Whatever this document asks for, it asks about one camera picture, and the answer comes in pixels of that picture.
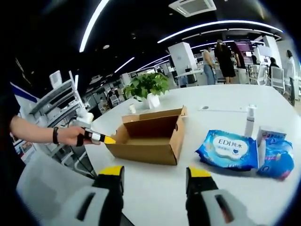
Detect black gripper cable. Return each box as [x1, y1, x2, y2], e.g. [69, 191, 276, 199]
[76, 150, 97, 178]

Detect white spray bottle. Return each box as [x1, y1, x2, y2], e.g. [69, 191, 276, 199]
[244, 104, 257, 137]

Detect white metal display rack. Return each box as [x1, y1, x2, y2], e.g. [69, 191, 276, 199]
[29, 70, 87, 123]

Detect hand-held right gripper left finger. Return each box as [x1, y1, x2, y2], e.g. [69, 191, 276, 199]
[75, 165, 125, 226]

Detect small white box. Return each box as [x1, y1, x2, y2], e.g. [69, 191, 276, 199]
[255, 126, 287, 169]

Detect person's left hand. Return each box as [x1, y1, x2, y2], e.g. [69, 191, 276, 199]
[61, 126, 87, 146]

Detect brown cardboard shoe box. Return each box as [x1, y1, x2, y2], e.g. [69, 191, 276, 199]
[104, 105, 188, 166]

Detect potted green plant white pot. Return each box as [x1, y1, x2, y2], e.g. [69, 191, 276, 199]
[123, 72, 170, 109]

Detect ceiling air conditioner vent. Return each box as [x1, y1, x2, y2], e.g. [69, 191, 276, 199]
[168, 0, 217, 17]

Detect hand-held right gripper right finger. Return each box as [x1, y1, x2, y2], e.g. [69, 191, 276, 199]
[185, 166, 250, 226]

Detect white office chair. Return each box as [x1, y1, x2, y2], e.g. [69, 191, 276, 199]
[16, 153, 99, 226]
[269, 67, 286, 93]

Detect long curved ceiling light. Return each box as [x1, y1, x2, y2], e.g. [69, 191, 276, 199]
[157, 20, 285, 45]

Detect straight ceiling light strip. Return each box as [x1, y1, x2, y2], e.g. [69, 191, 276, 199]
[79, 0, 111, 53]

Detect blue wet wipes soft item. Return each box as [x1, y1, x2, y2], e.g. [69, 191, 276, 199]
[195, 129, 259, 172]

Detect blue tissue pack soft item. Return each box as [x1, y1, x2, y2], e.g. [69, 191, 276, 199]
[256, 138, 295, 181]

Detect black wristband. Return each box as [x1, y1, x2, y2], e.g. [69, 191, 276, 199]
[52, 126, 60, 145]

